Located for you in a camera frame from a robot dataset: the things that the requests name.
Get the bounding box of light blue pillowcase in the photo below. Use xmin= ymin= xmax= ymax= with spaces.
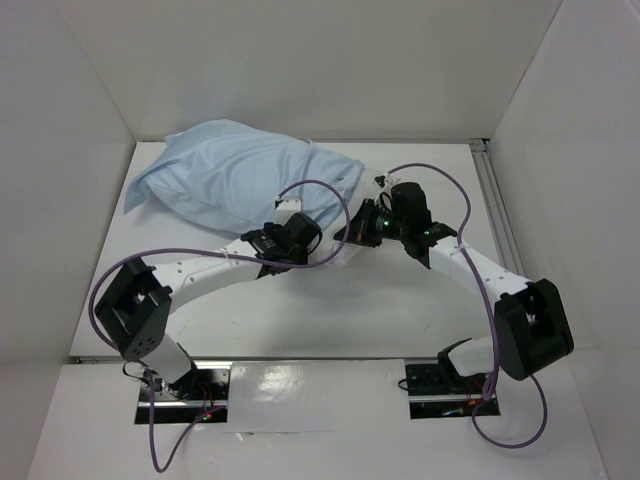
xmin=124 ymin=120 xmax=365 ymax=234

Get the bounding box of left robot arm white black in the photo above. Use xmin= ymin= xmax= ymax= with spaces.
xmin=92 ymin=213 xmax=322 ymax=399

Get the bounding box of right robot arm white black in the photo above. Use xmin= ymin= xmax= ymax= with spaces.
xmin=333 ymin=182 xmax=574 ymax=392

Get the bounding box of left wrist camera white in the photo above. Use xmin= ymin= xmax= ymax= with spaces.
xmin=274 ymin=197 xmax=302 ymax=225

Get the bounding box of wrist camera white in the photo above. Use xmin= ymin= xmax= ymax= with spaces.
xmin=274 ymin=197 xmax=302 ymax=225
xmin=374 ymin=172 xmax=398 ymax=192

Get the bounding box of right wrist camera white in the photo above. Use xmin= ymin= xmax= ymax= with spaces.
xmin=374 ymin=172 xmax=398 ymax=192

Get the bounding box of aluminium rail frame right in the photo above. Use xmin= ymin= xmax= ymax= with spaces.
xmin=469 ymin=139 xmax=525 ymax=276

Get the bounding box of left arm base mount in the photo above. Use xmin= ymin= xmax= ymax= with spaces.
xmin=122 ymin=357 xmax=234 ymax=426

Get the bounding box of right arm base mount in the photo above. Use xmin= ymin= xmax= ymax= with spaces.
xmin=397 ymin=359 xmax=487 ymax=420

